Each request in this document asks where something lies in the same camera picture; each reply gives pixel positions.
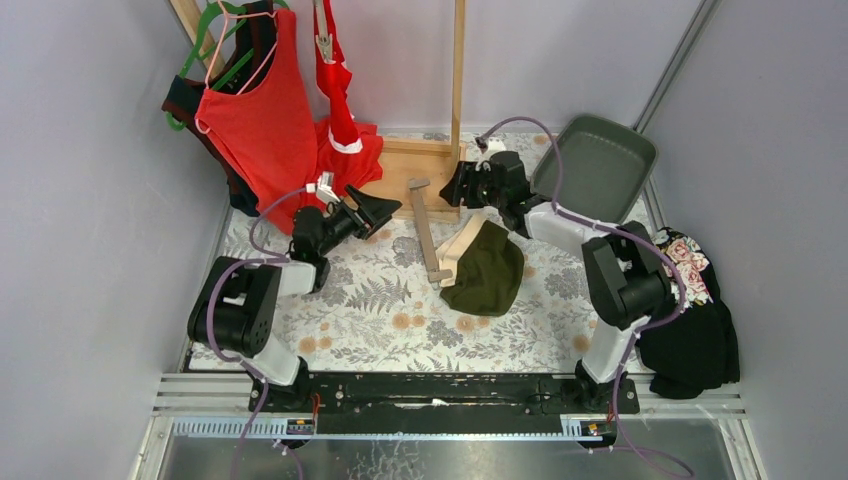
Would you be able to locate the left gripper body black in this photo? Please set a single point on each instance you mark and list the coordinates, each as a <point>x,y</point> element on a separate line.
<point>354,212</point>

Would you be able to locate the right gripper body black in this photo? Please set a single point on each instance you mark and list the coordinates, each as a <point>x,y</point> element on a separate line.
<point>470,185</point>

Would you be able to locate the wooden clip hanger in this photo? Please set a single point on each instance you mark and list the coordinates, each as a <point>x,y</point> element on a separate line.
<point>434,272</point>
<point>322,36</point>

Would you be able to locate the olive green underwear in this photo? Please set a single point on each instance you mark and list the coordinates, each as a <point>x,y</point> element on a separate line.
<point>486,269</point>

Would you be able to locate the red underwear with white lettering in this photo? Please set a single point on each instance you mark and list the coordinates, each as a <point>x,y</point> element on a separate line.
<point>333,81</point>

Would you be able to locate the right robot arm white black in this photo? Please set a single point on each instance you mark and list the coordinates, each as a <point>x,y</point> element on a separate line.
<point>627,282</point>

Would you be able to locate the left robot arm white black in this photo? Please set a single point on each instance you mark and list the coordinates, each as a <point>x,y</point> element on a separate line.
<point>235,310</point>

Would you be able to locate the green plastic hanger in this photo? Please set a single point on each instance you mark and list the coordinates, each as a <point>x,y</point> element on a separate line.
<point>196,23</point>

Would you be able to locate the wooden clothes rack stand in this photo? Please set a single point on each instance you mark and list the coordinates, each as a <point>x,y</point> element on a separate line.
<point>404,160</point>

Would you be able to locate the floral table cloth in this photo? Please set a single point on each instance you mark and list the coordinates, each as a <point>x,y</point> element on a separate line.
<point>378,312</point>

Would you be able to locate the grey plastic bin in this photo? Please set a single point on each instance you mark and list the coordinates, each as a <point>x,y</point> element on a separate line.
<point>606,166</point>

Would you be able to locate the red tank top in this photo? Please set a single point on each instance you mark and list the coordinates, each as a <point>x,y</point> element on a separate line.
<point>268,136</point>

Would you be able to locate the dark striped garment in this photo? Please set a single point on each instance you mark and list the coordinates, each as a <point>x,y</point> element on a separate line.
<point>241,196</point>

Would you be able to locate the black floral garment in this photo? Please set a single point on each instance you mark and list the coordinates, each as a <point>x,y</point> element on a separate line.
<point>698,351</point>

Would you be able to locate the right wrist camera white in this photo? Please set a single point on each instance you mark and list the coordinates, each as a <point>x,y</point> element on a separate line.
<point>488,147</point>

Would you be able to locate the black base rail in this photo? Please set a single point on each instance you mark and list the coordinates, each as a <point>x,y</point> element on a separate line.
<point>349,403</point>

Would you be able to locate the pink wire hanger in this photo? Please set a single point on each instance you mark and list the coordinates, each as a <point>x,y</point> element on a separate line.
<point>234,73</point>

